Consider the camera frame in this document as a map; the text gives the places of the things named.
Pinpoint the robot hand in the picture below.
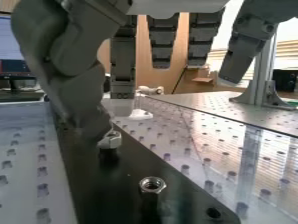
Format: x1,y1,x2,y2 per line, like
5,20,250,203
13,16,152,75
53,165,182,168
9,0,298,143

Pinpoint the computer screen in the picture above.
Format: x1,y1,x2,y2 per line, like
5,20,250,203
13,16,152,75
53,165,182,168
0,14,37,80

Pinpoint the wooden board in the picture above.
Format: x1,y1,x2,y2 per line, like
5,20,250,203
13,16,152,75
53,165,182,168
97,13,215,95

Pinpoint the small white box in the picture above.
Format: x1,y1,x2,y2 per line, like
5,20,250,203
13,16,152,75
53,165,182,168
102,96,154,121

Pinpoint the black plate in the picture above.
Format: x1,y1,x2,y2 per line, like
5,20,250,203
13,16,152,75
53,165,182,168
53,111,242,224

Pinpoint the aluminium frame post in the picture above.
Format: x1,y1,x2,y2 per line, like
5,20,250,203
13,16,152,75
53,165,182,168
229,23,298,111

